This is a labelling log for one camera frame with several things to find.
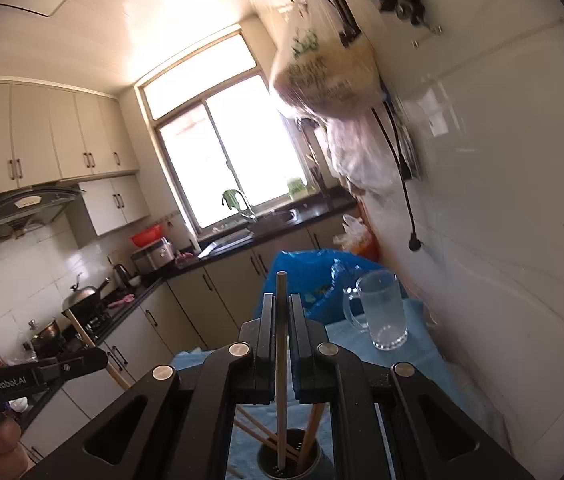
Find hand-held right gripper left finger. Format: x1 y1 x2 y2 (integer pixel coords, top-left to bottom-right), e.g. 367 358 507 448
22 292 277 480

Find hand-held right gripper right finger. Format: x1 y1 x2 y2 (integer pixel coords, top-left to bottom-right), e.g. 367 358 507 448
289 294 535 480

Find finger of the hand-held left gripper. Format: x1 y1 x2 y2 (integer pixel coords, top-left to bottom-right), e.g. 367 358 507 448
37 347 109 386

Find single wooden chopstick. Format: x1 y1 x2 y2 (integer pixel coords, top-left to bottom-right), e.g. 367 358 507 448
66 309 132 391
276 271 290 468
298 404 327 471
234 405 297 461

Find dark grey utensil holder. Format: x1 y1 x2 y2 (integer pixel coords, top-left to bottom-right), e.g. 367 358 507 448
256 427 335 480

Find person's left hand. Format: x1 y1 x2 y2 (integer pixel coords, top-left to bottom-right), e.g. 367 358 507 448
0 415 35 480

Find black gas stove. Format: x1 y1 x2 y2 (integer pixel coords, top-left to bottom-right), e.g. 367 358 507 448
67 310 113 341

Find steel cooking pot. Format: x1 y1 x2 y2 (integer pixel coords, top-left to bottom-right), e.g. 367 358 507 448
29 319 63 353

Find black wok with lid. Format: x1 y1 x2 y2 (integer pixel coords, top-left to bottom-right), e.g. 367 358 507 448
62 275 113 313

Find blue table cloth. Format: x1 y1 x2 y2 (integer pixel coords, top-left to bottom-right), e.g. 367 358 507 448
169 300 462 480

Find clear glass mug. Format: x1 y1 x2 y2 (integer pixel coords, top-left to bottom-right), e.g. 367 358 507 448
343 269 409 351

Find cream kitchen counter cabinets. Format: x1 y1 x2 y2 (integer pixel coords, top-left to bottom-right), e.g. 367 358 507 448
22 210 357 461

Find blue plastic bag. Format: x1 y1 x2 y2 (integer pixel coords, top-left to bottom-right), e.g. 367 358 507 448
261 249 397 326

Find silver rice cooker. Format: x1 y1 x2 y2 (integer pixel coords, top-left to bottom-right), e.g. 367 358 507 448
130 237 175 273

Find orange plastic bag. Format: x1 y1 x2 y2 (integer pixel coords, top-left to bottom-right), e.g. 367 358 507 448
334 214 380 261

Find red plastic basin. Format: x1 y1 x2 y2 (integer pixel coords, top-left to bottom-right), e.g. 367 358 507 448
129 225 165 247

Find steel kitchen sink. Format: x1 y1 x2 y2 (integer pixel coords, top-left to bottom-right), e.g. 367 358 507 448
199 210 297 258

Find steel range hood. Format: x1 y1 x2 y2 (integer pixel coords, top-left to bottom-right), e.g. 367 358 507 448
0 186 85 256

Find hanging clear plastic bags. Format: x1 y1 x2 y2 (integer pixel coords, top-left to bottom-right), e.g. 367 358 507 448
324 110 403 196

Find kitchen window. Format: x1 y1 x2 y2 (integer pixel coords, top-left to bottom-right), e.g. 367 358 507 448
134 30 313 241

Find hanging printed plastic bag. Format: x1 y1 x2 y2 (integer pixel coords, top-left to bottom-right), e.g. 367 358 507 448
268 0 385 121

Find black power cable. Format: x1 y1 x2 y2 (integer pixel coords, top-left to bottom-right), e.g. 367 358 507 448
372 105 423 253

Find cream wall cabinets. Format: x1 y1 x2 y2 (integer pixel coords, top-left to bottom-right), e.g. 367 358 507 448
0 80 150 236

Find wall socket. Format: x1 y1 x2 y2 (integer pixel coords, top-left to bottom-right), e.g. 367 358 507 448
397 110 420 181

